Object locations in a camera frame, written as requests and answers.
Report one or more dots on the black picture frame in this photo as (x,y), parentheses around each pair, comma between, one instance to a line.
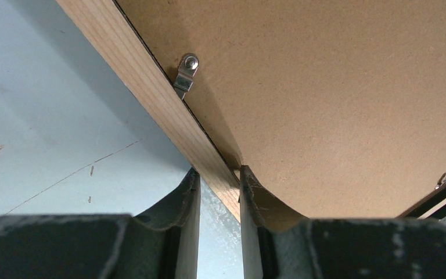
(150,96)

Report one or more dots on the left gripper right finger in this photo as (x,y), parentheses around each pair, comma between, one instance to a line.
(279,242)

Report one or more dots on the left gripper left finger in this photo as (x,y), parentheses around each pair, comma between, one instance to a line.
(161,242)

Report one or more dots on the brown cardboard backing board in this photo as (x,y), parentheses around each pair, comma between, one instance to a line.
(323,96)

